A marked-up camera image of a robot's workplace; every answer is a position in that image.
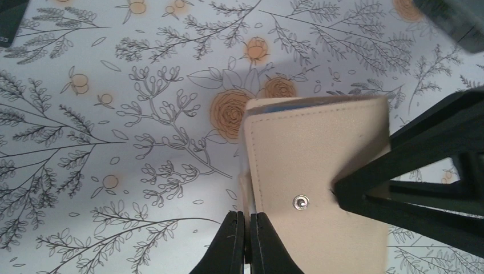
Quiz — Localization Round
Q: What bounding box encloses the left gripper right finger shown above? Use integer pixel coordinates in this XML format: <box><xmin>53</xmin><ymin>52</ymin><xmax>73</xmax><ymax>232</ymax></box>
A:
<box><xmin>250</xmin><ymin>212</ymin><xmax>302</xmax><ymax>274</ymax></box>

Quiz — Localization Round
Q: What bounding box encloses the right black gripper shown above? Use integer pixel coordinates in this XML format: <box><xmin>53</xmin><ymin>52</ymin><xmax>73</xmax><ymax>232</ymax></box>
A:
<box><xmin>413</xmin><ymin>0</ymin><xmax>483</xmax><ymax>54</ymax></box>

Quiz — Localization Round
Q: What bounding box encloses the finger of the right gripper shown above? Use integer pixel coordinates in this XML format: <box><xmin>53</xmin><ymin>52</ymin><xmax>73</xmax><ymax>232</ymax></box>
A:
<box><xmin>333</xmin><ymin>87</ymin><xmax>483</xmax><ymax>257</ymax></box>

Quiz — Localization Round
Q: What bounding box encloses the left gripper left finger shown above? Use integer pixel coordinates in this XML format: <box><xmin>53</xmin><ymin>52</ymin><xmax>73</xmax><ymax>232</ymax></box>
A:
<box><xmin>190</xmin><ymin>211</ymin><xmax>245</xmax><ymax>274</ymax></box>

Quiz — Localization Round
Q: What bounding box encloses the beige card holder wallet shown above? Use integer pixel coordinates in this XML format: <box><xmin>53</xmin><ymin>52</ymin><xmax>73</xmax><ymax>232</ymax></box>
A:
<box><xmin>239</xmin><ymin>95</ymin><xmax>390</xmax><ymax>273</ymax></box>

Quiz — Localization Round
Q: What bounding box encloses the black card top left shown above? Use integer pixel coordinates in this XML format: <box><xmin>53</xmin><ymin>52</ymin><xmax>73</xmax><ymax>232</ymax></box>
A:
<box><xmin>0</xmin><ymin>0</ymin><xmax>30</xmax><ymax>48</ymax></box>

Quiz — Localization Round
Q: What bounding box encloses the floral table mat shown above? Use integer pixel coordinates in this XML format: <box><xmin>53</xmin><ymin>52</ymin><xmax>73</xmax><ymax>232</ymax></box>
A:
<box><xmin>1</xmin><ymin>1</ymin><xmax>483</xmax><ymax>273</ymax></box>

